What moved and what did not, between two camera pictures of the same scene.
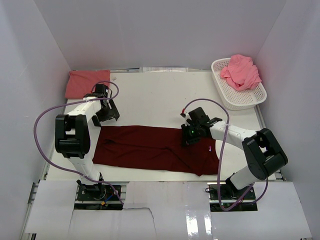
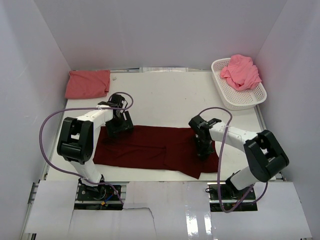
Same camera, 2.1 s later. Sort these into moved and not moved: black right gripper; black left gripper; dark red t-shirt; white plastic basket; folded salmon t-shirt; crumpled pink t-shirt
Moved: black left gripper; black right gripper
Not moved: white plastic basket; crumpled pink t-shirt; dark red t-shirt; folded salmon t-shirt
